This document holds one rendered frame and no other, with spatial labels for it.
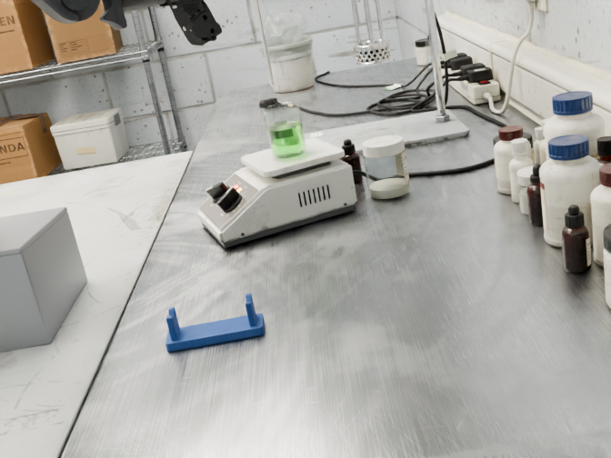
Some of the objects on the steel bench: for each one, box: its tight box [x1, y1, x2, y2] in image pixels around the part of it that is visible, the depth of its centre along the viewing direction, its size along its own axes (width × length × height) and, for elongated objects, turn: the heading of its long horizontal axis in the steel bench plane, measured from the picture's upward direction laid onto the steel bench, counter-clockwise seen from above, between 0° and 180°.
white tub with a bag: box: [260, 9, 314, 93], centre depth 210 cm, size 14×14×21 cm
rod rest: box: [165, 293, 265, 353], centre depth 80 cm, size 10×3×4 cm, turn 118°
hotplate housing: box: [197, 159, 357, 248], centre depth 111 cm, size 22×13×8 cm, turn 137°
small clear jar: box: [517, 166, 533, 216], centre depth 97 cm, size 5×5×5 cm
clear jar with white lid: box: [362, 135, 410, 201], centre depth 112 cm, size 6×6×8 cm
